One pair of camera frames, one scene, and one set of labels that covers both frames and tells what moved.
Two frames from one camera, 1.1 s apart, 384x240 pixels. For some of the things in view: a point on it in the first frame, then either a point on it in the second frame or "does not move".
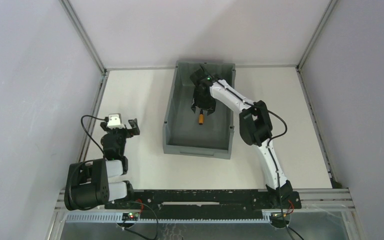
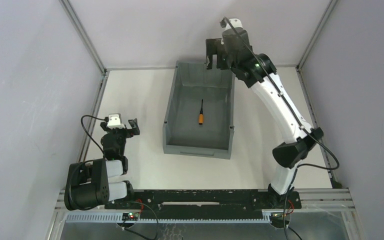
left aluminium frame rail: [92, 121] does not move
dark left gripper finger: [135, 129] does not move
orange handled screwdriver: [201, 119] does not move
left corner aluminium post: [85, 35] does not move
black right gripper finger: [209, 111] to [209, 66]
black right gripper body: [203, 106] to [214, 46]
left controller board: [132, 216] does not move
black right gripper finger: [193, 107] to [213, 46]
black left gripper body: [122, 131] does not move
